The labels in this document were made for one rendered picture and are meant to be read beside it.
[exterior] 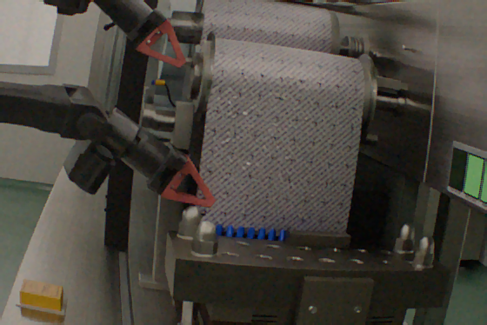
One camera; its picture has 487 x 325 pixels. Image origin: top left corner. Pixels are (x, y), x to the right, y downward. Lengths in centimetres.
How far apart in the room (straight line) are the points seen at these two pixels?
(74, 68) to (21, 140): 80
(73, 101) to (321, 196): 41
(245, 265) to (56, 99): 35
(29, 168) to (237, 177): 572
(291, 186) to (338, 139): 10
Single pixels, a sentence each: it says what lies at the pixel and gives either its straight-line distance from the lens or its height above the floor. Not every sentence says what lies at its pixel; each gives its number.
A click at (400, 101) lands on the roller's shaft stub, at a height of 126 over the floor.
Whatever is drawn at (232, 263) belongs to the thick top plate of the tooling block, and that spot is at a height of 103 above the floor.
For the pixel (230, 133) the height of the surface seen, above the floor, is 117.
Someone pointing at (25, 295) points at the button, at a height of 92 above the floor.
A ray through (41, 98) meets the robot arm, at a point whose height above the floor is 121.
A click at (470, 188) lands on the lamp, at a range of 101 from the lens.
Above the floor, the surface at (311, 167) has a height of 114.
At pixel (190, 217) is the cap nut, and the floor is 106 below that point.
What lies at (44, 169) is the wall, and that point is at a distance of 687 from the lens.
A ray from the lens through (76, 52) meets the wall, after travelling 676.
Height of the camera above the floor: 128
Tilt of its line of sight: 7 degrees down
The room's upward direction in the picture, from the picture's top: 7 degrees clockwise
